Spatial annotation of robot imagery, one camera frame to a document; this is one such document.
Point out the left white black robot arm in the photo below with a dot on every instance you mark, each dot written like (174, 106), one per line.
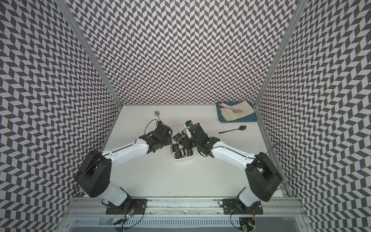
(93, 175)

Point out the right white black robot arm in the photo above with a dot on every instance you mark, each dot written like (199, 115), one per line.
(263, 177)

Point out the silver spoon patterned handle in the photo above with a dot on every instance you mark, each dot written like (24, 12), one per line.
(157, 114)

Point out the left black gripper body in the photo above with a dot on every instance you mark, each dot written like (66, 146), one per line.
(165, 141)

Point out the black spoon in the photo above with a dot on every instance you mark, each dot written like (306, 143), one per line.
(240, 128)

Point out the white plastic storage box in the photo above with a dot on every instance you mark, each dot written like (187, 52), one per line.
(180, 129)

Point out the black pocket tissue pack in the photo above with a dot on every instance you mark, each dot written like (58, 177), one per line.
(175, 148)
(177, 137)
(180, 154)
(189, 152)

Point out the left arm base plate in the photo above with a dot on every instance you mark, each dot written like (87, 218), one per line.
(138, 204)

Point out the aluminium front rail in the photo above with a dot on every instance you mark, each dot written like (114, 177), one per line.
(191, 206)

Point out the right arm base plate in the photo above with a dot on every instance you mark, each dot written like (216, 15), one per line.
(232, 206)

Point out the beige folded cloth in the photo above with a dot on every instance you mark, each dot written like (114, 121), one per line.
(228, 115)

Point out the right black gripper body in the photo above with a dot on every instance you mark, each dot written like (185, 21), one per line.
(195, 143)

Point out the teal tray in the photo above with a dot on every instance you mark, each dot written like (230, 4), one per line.
(251, 118)

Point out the red handled fork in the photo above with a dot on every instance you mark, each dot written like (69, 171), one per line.
(231, 108)

